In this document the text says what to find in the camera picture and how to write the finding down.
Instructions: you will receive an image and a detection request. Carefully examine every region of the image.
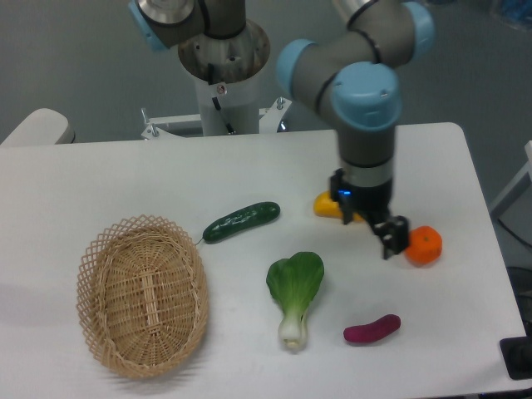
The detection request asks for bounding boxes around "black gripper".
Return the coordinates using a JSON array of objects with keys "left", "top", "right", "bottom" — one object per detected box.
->
[{"left": 329, "top": 169, "right": 410, "bottom": 260}]

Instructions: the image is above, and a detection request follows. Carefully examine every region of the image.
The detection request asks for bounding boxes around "dark green cucumber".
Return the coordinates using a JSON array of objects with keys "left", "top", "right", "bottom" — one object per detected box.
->
[{"left": 195, "top": 201, "right": 281, "bottom": 245}]

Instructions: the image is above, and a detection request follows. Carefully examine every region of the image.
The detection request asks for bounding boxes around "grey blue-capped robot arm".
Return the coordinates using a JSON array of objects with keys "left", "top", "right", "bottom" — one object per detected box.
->
[{"left": 128, "top": 1, "right": 435, "bottom": 257}]

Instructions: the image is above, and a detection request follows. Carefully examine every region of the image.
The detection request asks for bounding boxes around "orange tangerine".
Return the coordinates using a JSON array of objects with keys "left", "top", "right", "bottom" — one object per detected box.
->
[{"left": 404, "top": 225, "right": 443, "bottom": 265}]

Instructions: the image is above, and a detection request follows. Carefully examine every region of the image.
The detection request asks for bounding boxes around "yellow mango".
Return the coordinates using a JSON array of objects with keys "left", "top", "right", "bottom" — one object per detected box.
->
[{"left": 313, "top": 191, "right": 343, "bottom": 221}]

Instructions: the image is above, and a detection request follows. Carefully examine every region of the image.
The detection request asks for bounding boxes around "purple sweet potato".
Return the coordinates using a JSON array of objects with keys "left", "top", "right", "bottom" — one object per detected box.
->
[{"left": 343, "top": 314, "right": 401, "bottom": 344}]

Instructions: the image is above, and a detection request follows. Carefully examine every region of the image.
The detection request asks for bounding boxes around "green bok choy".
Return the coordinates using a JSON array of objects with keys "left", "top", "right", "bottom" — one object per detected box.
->
[{"left": 266, "top": 252, "right": 324, "bottom": 351}]

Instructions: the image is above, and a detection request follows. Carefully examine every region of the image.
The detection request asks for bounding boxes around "black device at table edge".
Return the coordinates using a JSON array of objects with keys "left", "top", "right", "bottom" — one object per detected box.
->
[{"left": 500, "top": 337, "right": 531, "bottom": 381}]

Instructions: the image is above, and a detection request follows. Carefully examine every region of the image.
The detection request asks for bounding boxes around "woven wicker basket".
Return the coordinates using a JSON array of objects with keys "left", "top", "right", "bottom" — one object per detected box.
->
[{"left": 76, "top": 215, "right": 209, "bottom": 378}]

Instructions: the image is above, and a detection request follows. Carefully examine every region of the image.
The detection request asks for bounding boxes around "white chair armrest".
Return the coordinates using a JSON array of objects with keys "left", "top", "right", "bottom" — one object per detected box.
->
[{"left": 1, "top": 108, "right": 76, "bottom": 148}]

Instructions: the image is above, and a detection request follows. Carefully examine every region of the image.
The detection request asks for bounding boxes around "white furniture frame right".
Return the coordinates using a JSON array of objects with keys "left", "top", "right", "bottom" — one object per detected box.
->
[{"left": 488, "top": 141, "right": 531, "bottom": 219}]

